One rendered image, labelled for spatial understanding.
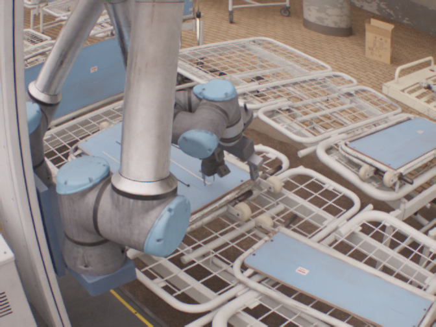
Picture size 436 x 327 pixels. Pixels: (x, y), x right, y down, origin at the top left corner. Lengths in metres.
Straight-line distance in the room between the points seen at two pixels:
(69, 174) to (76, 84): 1.42
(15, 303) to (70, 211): 0.33
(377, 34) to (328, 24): 0.84
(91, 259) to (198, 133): 0.42
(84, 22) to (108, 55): 1.07
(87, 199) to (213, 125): 0.39
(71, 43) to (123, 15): 0.51
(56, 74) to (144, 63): 0.70
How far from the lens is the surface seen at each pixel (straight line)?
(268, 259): 1.81
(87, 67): 2.78
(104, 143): 2.40
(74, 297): 1.99
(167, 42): 1.19
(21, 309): 1.48
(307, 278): 1.74
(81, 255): 1.46
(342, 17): 6.17
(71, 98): 2.78
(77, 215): 1.39
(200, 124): 1.52
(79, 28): 1.78
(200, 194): 2.04
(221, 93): 1.57
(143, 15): 1.18
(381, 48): 5.56
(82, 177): 1.36
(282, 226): 1.94
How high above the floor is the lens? 1.66
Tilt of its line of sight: 31 degrees down
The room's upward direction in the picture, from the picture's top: straight up
